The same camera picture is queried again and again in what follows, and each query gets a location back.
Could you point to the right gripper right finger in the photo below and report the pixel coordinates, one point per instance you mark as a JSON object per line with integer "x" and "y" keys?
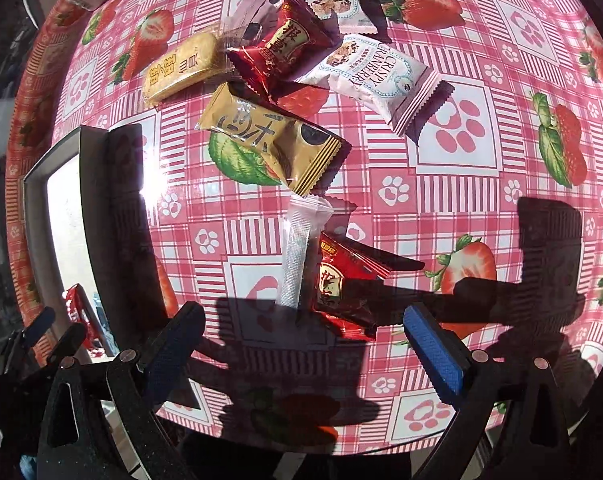
{"x": 444, "y": 357}

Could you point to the pink snack packet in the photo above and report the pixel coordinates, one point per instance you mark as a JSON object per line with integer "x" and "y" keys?
{"x": 249, "y": 22}

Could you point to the gold snack packet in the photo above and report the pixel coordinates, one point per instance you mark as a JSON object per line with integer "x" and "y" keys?
{"x": 296, "y": 152}

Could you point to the pink strawberry tablecloth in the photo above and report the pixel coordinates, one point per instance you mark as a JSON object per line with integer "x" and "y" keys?
{"x": 507, "y": 173}

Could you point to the white cranberry snack packet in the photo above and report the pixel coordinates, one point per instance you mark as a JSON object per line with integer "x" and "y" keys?
{"x": 391, "y": 83}

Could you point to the small red packet in box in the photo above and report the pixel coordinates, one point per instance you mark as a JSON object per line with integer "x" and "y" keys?
{"x": 79, "y": 311}

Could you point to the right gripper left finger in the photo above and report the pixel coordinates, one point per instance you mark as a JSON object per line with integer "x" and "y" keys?
{"x": 163, "y": 360}

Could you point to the clear stick packet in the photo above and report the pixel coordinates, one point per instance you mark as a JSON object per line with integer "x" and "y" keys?
{"x": 303, "y": 223}

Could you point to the yellow biscuit packet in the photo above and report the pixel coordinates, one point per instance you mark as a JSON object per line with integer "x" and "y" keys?
{"x": 196, "y": 59}

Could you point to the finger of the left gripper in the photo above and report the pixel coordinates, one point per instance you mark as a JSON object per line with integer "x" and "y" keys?
{"x": 21, "y": 341}
{"x": 68, "y": 344}

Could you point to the white storage box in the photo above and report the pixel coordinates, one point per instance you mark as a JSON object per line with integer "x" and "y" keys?
{"x": 71, "y": 237}

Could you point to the dark red snack packet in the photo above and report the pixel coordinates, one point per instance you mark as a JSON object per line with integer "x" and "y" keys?
{"x": 298, "y": 37}

